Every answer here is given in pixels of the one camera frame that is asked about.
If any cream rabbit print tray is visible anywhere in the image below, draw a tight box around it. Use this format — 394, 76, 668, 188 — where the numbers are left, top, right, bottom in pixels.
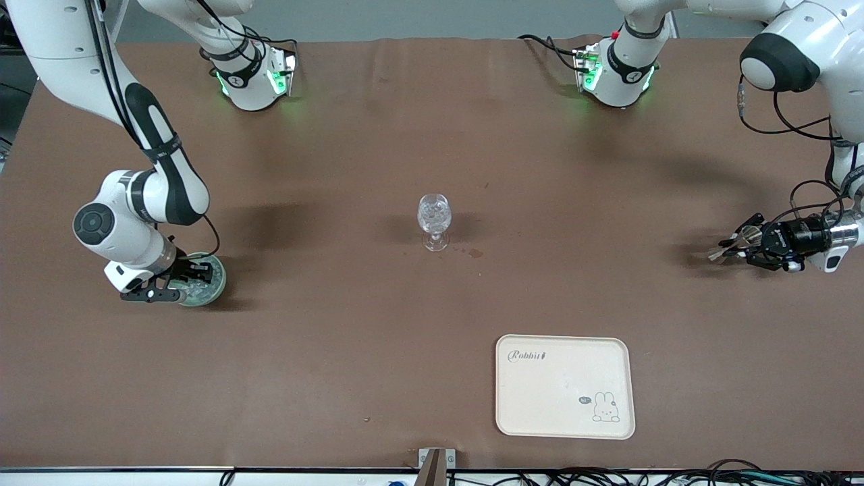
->
495, 335, 636, 440

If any green ceramic bowl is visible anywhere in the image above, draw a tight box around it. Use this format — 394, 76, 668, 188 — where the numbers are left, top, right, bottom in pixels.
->
177, 252, 227, 308

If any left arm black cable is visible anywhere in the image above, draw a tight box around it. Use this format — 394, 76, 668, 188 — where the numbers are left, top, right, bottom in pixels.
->
738, 73, 864, 227

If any clear stemmed wine glass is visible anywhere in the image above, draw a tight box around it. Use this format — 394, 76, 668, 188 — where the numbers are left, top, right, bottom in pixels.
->
418, 193, 452, 252

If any grey metal camera bracket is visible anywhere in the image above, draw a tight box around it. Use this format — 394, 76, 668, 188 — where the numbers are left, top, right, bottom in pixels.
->
418, 448, 457, 486

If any steel double jigger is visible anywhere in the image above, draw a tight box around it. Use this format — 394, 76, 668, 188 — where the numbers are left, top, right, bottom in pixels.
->
707, 226, 763, 263

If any right base black cable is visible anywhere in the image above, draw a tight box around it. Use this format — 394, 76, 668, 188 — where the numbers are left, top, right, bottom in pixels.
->
196, 0, 298, 56

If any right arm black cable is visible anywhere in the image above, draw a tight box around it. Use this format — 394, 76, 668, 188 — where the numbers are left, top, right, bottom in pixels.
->
86, 0, 221, 259

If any black cable tangle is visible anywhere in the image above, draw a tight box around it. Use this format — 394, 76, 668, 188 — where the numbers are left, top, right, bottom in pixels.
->
540, 459, 864, 486

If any base black cable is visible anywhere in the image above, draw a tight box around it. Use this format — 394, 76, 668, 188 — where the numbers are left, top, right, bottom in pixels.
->
196, 0, 298, 56
518, 34, 583, 72

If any brown table cover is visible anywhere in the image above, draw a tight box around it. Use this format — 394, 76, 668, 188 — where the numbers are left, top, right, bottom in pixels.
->
0, 35, 864, 471

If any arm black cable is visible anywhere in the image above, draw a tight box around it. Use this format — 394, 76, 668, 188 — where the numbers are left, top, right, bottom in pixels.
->
738, 73, 864, 227
86, 0, 221, 259

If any left base black cable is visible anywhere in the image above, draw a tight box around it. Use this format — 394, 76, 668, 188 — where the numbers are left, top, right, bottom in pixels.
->
518, 34, 583, 72

